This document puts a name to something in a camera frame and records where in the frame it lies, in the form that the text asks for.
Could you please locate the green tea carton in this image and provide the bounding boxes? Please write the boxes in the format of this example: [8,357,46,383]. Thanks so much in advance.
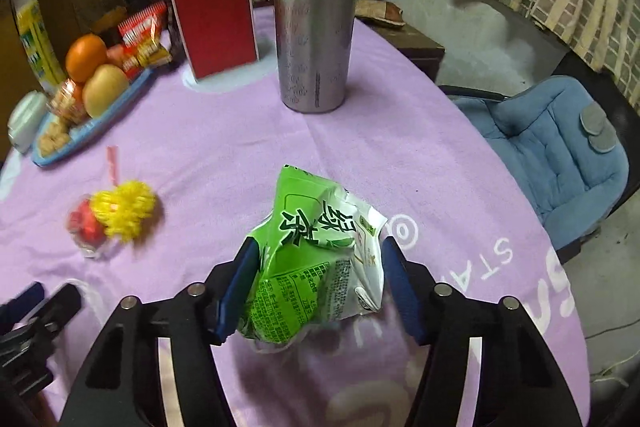
[239,165,387,348]

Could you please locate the clear cup red jelly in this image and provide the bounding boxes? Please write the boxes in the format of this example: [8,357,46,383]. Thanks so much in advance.
[65,196,108,259]

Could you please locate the yellow yarn pompom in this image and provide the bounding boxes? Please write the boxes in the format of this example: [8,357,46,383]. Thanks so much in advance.
[89,145,158,244]

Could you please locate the purple printed tablecloth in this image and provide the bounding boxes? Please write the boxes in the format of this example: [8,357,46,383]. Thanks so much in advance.
[0,5,592,427]

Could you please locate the pile of walnuts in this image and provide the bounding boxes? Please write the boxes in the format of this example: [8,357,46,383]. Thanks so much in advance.
[37,117,70,157]

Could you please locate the blue oval fruit plate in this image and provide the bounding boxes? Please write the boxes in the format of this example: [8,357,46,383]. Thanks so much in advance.
[32,69,156,168]

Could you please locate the white enamel lidded pot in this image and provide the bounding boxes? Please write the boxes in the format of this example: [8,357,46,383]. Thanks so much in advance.
[8,91,48,154]

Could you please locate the wrapped orange in bag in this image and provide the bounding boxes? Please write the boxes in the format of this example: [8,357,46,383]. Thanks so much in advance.
[48,78,89,127]

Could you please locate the blue cushioned chair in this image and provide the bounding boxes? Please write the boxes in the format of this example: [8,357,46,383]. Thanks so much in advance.
[440,75,629,251]

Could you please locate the yellow apple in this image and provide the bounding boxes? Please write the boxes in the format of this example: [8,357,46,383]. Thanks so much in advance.
[82,64,129,118]

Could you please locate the orange fruit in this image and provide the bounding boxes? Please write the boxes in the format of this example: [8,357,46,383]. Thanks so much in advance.
[65,34,107,83]

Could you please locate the yellow green tall box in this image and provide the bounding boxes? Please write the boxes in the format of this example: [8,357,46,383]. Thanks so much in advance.
[16,0,66,95]

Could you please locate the red snack packet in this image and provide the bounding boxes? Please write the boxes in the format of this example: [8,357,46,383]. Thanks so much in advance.
[117,1,172,80]

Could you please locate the red white tissue box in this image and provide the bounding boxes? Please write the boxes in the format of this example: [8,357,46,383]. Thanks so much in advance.
[171,0,259,81]

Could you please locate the steel thermos bottle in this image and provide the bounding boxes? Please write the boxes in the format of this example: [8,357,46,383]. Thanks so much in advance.
[274,0,356,114]

